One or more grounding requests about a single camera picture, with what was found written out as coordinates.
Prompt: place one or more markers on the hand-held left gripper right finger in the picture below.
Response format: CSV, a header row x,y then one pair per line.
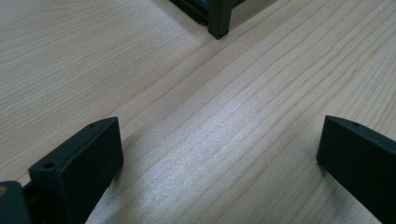
x,y
361,161

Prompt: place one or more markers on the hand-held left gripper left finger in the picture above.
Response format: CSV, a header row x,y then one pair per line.
x,y
81,168

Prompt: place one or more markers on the black two-tier metal rack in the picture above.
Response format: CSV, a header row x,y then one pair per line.
x,y
219,17

